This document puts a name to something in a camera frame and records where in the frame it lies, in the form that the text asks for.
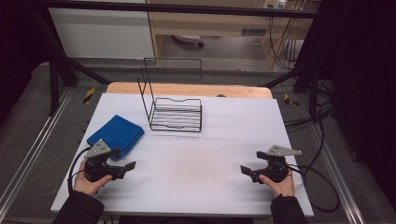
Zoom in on black metal stand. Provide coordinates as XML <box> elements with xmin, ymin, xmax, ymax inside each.
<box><xmin>31</xmin><ymin>6</ymin><xmax>111</xmax><ymax>117</ymax></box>
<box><xmin>262</xmin><ymin>62</ymin><xmax>321</xmax><ymax>122</ymax></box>

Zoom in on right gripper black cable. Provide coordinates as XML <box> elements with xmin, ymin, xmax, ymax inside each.
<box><xmin>288</xmin><ymin>163</ymin><xmax>341</xmax><ymax>214</ymax></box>

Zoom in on person's right hand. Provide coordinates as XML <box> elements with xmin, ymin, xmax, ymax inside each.
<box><xmin>259</xmin><ymin>169</ymin><xmax>295</xmax><ymax>198</ymax></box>

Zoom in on aluminium rail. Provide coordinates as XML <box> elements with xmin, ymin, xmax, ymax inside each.
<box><xmin>306</xmin><ymin>124</ymin><xmax>365</xmax><ymax>224</ymax></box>
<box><xmin>0</xmin><ymin>88</ymin><xmax>74</xmax><ymax>213</ymax></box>

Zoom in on office chair wheel base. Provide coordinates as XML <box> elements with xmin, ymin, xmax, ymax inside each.
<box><xmin>171</xmin><ymin>34</ymin><xmax>205</xmax><ymax>49</ymax></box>

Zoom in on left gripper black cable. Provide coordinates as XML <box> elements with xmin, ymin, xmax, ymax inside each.
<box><xmin>67</xmin><ymin>147</ymin><xmax>92</xmax><ymax>194</ymax></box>

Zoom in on yellow black tape strip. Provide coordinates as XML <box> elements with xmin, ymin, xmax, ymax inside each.
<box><xmin>82</xmin><ymin>87</ymin><xmax>96</xmax><ymax>105</ymax></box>
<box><xmin>283</xmin><ymin>92</ymin><xmax>301</xmax><ymax>107</ymax></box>

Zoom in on person's left hand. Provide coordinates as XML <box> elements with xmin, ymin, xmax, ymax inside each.
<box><xmin>73</xmin><ymin>158</ymin><xmax>114</xmax><ymax>197</ymax></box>

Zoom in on blue towel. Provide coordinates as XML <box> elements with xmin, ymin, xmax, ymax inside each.
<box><xmin>86</xmin><ymin>114</ymin><xmax>146</xmax><ymax>161</ymax></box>

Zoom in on black wire rack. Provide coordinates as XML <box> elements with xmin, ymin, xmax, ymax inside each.
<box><xmin>136</xmin><ymin>57</ymin><xmax>204</xmax><ymax>133</ymax></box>

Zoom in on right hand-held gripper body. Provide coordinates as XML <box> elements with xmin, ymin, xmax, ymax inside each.
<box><xmin>250</xmin><ymin>145</ymin><xmax>303</xmax><ymax>184</ymax></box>

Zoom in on wooden table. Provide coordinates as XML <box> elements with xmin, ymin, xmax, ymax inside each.
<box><xmin>106</xmin><ymin>81</ymin><xmax>274</xmax><ymax>100</ymax></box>

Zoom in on white foam mat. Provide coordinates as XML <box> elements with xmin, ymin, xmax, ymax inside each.
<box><xmin>50</xmin><ymin>92</ymin><xmax>315</xmax><ymax>217</ymax></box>

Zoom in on white cabinet panel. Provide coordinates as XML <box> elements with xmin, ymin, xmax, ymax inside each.
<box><xmin>48</xmin><ymin>7</ymin><xmax>156</xmax><ymax>60</ymax></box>

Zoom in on black metal crossbar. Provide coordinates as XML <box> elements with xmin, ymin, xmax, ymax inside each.
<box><xmin>34</xmin><ymin>0</ymin><xmax>321</xmax><ymax>19</ymax></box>

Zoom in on light wooden desk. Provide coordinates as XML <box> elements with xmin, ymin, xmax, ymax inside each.
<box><xmin>146</xmin><ymin>0</ymin><xmax>321</xmax><ymax>68</ymax></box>

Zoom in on black curtain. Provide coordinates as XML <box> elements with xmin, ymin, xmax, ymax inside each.
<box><xmin>311</xmin><ymin>0</ymin><xmax>396</xmax><ymax>213</ymax></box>
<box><xmin>0</xmin><ymin>0</ymin><xmax>50</xmax><ymax>125</ymax></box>

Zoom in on hanging black cable bundle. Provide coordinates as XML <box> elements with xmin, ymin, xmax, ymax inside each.
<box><xmin>267</xmin><ymin>15</ymin><xmax>304</xmax><ymax>71</ymax></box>

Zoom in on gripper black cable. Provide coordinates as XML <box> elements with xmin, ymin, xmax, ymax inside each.
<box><xmin>67</xmin><ymin>147</ymin><xmax>92</xmax><ymax>194</ymax></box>
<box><xmin>288</xmin><ymin>163</ymin><xmax>341</xmax><ymax>214</ymax></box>

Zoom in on black floor cables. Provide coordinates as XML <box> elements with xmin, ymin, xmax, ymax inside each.
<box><xmin>284</xmin><ymin>80</ymin><xmax>335</xmax><ymax>134</ymax></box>

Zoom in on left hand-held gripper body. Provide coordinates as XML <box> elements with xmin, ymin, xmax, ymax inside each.
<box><xmin>83</xmin><ymin>138</ymin><xmax>127</xmax><ymax>183</ymax></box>

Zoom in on white power strip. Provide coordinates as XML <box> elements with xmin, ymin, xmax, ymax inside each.
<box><xmin>262</xmin><ymin>0</ymin><xmax>288</xmax><ymax>9</ymax></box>

